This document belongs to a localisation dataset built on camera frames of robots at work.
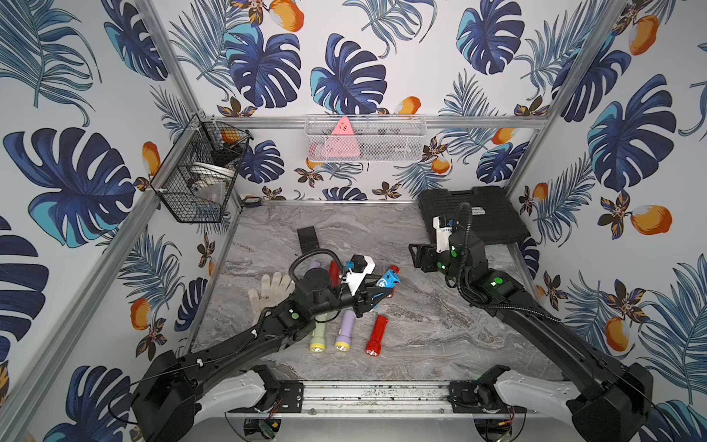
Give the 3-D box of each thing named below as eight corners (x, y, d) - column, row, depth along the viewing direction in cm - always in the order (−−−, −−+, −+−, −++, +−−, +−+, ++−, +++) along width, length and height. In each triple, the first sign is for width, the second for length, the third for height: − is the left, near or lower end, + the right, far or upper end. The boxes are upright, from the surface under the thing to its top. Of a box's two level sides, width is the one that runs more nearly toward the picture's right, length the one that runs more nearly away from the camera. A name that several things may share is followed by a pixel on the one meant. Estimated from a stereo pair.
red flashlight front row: (364, 352, 84) (364, 349, 82) (376, 317, 91) (376, 313, 89) (378, 358, 83) (379, 355, 81) (389, 321, 90) (390, 317, 88)
